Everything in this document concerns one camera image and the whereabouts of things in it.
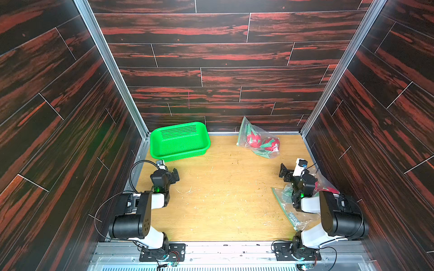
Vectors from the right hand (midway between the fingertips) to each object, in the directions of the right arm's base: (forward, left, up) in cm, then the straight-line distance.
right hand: (295, 165), depth 91 cm
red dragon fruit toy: (+20, +20, -3) cm, 28 cm away
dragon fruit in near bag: (-13, -14, -2) cm, 19 cm away
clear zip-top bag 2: (-26, +1, -10) cm, 28 cm away
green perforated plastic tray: (+21, +69, -6) cm, 73 cm away
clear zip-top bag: (+30, +24, 0) cm, 39 cm away
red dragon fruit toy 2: (+16, +10, -1) cm, 19 cm away
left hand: (-3, +71, -4) cm, 71 cm away
